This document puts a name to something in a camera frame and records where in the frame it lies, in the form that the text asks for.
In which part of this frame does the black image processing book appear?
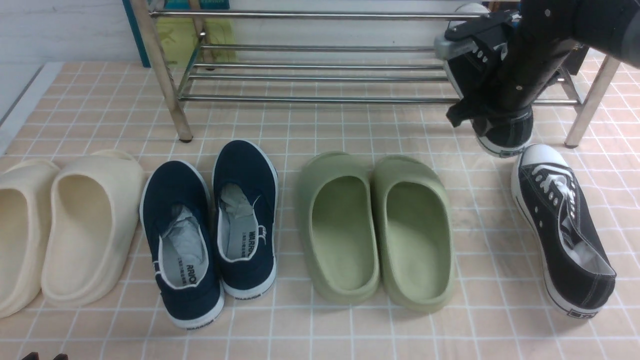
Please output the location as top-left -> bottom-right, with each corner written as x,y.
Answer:
563,43 -> 590,76

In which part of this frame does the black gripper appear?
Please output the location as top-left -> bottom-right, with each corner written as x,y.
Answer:
434,9 -> 575,130

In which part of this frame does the silver metal shoe rack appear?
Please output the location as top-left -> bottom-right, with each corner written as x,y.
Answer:
131,0 -> 622,149

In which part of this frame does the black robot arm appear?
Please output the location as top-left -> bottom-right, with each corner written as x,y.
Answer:
434,0 -> 639,134

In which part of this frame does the navy slip-on shoe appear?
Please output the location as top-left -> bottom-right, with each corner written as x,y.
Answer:
212,140 -> 279,300
139,160 -> 225,330

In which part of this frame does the cream foam slipper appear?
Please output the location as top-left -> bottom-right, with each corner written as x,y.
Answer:
0,159 -> 60,318
41,149 -> 146,308

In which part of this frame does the green foam slipper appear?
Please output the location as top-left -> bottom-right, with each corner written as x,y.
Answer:
294,151 -> 380,305
371,155 -> 456,313

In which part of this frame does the green foam slipper left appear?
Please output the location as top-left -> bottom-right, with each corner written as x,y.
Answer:
294,151 -> 380,305

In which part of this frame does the navy slip-on shoe left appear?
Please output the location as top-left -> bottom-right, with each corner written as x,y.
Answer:
139,160 -> 225,330

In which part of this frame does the black canvas sneaker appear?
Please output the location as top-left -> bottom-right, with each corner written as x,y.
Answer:
434,2 -> 533,158
510,144 -> 617,320

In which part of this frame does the green foam slipper right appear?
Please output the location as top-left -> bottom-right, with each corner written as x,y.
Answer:
371,155 -> 456,313

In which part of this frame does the cream foam slipper far left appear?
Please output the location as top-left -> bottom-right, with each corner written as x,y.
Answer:
0,159 -> 60,318

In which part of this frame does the teal and yellow book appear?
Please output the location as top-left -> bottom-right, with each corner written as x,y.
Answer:
122,0 -> 237,68

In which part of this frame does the dark object bottom edge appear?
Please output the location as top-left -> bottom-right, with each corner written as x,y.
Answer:
22,351 -> 69,360

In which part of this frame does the navy slip-on shoe right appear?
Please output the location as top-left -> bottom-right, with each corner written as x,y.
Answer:
212,140 -> 279,300

